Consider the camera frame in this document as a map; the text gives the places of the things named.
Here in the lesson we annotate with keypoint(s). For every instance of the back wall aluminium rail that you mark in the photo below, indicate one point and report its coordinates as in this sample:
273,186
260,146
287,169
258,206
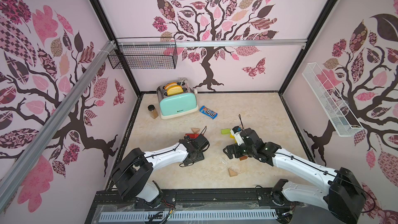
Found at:
214,43

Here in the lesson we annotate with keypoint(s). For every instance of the light brown triangular block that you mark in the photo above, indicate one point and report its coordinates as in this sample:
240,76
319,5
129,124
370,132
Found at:
232,173

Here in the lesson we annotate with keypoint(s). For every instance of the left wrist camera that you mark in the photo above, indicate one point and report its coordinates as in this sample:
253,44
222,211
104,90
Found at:
201,143

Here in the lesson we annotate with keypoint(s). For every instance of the left wall aluminium rail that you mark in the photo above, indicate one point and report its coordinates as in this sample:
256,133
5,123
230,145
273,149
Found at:
19,170

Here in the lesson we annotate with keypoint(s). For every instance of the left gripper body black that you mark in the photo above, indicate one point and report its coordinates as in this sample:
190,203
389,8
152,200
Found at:
199,156

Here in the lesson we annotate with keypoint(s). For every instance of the orange toast slice back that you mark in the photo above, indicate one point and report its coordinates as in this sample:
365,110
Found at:
166,87

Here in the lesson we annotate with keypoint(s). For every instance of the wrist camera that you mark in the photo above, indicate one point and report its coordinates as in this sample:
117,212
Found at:
201,143
237,131

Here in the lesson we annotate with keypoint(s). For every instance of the wall aluminium rail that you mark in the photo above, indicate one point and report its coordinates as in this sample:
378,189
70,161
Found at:
19,170
214,43

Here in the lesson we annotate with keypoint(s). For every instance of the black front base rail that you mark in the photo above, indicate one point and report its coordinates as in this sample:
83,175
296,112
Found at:
192,197

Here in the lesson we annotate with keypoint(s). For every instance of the dark red rectangular block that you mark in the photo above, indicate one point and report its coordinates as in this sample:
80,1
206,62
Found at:
191,136

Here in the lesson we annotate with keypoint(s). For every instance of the yellow toast slice front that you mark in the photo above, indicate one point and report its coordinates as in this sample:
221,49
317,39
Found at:
173,90

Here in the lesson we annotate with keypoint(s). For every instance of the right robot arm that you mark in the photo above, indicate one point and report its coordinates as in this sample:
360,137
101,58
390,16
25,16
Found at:
337,191

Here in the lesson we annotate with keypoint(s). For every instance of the white wire wall shelf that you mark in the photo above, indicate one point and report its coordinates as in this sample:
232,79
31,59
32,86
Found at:
323,83

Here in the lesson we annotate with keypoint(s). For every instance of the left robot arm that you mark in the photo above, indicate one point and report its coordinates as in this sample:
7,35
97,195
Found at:
131,176

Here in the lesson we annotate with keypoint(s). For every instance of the white slotted cable duct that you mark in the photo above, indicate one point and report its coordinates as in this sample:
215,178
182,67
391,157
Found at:
190,216

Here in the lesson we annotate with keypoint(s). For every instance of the beige triangular wooden block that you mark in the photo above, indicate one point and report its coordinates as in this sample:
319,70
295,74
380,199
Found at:
195,130

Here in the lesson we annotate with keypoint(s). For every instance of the small brown spice jar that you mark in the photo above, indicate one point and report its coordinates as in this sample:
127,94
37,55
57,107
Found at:
152,111

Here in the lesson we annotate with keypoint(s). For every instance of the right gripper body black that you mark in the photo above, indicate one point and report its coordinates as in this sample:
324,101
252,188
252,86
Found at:
236,148

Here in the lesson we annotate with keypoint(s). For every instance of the dark brown triangular block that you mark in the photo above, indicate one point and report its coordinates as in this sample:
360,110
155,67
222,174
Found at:
243,158

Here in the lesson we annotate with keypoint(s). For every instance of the blue candy packet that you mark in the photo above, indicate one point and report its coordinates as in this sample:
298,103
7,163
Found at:
210,113

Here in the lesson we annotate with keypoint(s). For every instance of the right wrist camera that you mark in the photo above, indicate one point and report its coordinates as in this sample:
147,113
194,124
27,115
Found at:
237,131

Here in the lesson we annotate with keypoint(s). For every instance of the lime green block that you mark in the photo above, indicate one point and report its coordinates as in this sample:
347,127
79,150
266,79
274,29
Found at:
225,131

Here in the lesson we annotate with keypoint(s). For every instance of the mint green toy toaster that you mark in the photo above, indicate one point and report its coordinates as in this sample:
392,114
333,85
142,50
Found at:
177,105

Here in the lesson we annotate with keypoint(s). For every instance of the black wire wall basket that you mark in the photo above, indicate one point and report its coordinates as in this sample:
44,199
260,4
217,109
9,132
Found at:
144,53

